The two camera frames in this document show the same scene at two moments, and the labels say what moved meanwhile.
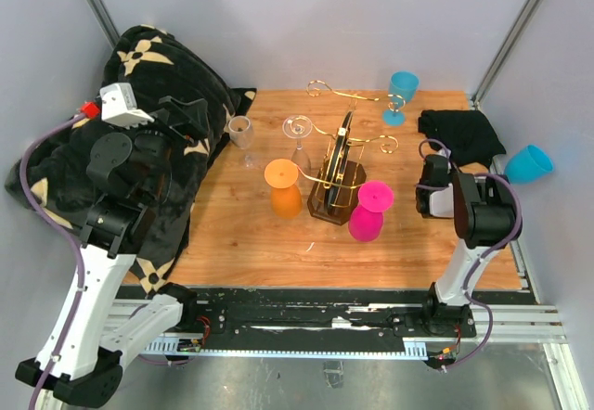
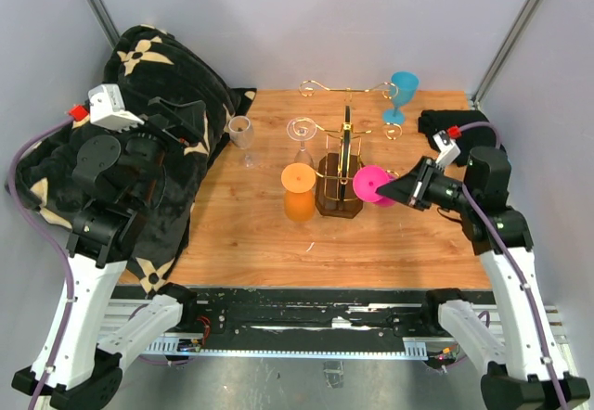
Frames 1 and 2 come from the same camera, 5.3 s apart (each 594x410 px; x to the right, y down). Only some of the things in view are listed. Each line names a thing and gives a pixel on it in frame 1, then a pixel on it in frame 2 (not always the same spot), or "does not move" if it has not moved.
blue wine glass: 403,89 does not move
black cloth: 467,134 does not move
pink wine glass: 367,218 -> 368,179
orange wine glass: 286,195 -> 299,182
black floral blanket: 167,72 does not move
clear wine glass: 240,133 does not move
